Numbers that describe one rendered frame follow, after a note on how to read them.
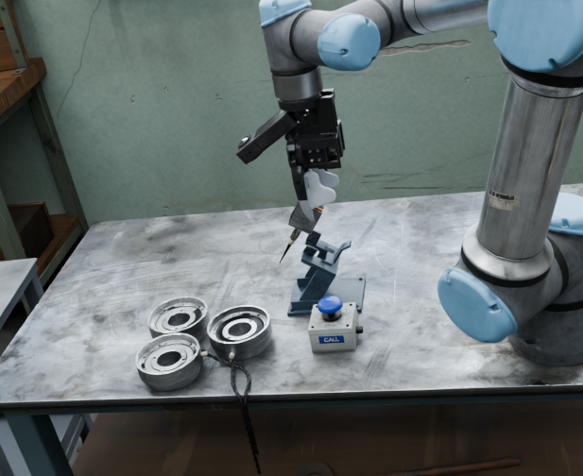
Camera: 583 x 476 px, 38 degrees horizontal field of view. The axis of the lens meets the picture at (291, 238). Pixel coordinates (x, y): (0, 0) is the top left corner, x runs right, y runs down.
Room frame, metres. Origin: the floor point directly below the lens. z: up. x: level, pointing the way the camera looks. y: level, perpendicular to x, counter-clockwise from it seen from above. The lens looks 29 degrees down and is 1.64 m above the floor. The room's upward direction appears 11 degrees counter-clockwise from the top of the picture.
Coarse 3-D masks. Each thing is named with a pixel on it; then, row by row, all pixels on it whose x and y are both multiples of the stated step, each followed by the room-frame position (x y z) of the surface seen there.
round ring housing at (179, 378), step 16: (160, 336) 1.17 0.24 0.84; (176, 336) 1.17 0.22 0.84; (192, 336) 1.16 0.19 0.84; (144, 352) 1.15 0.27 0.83; (160, 352) 1.15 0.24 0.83; (176, 352) 1.14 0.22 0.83; (144, 368) 1.11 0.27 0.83; (160, 368) 1.10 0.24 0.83; (192, 368) 1.09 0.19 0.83; (160, 384) 1.08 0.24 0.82; (176, 384) 1.08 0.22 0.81
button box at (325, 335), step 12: (312, 312) 1.15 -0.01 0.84; (336, 312) 1.13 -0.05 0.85; (348, 312) 1.13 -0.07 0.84; (312, 324) 1.12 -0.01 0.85; (324, 324) 1.11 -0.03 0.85; (336, 324) 1.11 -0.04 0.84; (348, 324) 1.10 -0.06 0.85; (312, 336) 1.10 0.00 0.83; (324, 336) 1.10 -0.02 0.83; (336, 336) 1.09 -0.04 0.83; (348, 336) 1.09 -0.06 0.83; (312, 348) 1.11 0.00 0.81; (324, 348) 1.10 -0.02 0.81; (336, 348) 1.10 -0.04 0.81; (348, 348) 1.09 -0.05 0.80
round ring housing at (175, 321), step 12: (168, 300) 1.28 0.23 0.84; (180, 300) 1.28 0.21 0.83; (192, 300) 1.27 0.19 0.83; (156, 312) 1.26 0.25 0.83; (180, 312) 1.25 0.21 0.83; (192, 312) 1.25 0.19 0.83; (204, 312) 1.22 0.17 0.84; (168, 324) 1.24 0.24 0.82; (180, 324) 1.25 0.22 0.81; (204, 324) 1.20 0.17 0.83; (156, 336) 1.20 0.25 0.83
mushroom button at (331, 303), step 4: (328, 296) 1.15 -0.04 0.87; (332, 296) 1.14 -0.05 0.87; (320, 300) 1.14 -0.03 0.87; (324, 300) 1.13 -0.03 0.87; (328, 300) 1.13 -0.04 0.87; (332, 300) 1.13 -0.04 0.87; (336, 300) 1.13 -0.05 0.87; (340, 300) 1.13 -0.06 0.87; (320, 304) 1.13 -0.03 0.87; (324, 304) 1.12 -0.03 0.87; (328, 304) 1.12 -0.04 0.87; (332, 304) 1.12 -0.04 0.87; (336, 304) 1.12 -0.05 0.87; (340, 304) 1.12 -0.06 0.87; (320, 308) 1.12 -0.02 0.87; (324, 308) 1.12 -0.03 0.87; (328, 308) 1.11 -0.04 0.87; (332, 308) 1.11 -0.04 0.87; (336, 308) 1.11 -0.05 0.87; (340, 308) 1.12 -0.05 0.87; (320, 312) 1.12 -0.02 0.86; (324, 312) 1.11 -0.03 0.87; (328, 312) 1.11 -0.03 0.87; (332, 312) 1.11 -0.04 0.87
